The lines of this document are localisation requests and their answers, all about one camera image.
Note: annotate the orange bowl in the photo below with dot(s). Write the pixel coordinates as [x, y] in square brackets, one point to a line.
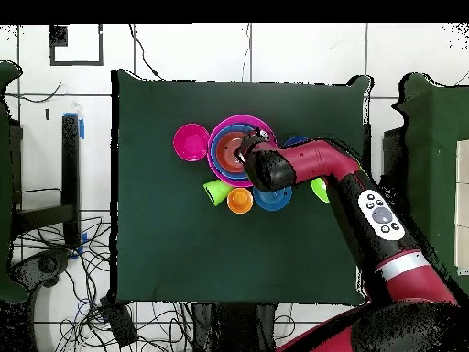
[227, 152]

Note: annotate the large pink bowl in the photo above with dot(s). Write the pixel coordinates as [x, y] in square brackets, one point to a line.
[234, 119]

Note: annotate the large light blue bowl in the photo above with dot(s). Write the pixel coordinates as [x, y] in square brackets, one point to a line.
[213, 154]

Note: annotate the purple bowl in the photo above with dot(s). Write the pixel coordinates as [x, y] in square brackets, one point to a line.
[220, 175]

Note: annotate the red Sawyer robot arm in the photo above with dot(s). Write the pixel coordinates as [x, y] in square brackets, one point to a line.
[329, 157]

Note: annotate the small dark blue bowl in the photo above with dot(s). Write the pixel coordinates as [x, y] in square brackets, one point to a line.
[295, 140]

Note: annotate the green cup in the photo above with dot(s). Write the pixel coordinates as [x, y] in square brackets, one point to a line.
[220, 189]

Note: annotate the orange cup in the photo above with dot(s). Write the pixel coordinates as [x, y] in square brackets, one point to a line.
[240, 200]

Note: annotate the small crimson bowl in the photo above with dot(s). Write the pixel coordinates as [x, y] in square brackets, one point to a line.
[190, 142]

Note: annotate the translucent blue ribbed bowl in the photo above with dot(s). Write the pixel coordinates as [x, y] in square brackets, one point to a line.
[273, 201]

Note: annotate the large green bowl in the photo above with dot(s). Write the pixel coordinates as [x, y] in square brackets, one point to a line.
[319, 189]

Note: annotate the dark green table cloth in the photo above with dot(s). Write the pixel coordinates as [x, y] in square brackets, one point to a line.
[227, 256]

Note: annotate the green cloth covered table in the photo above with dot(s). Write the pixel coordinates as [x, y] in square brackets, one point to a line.
[436, 146]
[4, 183]

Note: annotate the black stand with blue tape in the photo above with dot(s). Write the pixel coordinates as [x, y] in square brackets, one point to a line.
[70, 176]

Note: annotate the white boxes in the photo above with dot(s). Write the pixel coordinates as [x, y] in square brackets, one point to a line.
[462, 205]

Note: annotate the black power adapter box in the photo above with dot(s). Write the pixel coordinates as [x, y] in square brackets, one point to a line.
[119, 322]

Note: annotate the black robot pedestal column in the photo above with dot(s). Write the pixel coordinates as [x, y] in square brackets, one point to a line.
[234, 330]

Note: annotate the black square floor frame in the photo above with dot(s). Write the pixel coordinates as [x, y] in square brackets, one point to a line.
[58, 35]

